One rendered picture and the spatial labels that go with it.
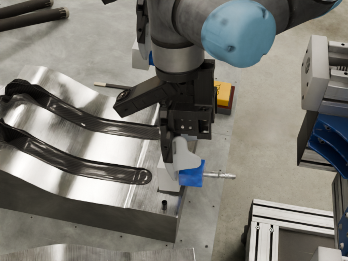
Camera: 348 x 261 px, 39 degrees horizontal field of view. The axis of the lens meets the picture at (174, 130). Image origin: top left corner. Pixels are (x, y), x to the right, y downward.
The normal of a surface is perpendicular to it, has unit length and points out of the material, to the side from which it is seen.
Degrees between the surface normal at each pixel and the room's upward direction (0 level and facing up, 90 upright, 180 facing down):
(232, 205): 0
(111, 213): 90
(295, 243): 0
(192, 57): 78
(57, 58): 0
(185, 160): 71
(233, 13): 27
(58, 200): 90
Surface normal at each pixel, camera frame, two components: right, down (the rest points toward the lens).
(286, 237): 0.04, -0.67
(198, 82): -0.20, 0.62
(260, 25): 0.58, 0.49
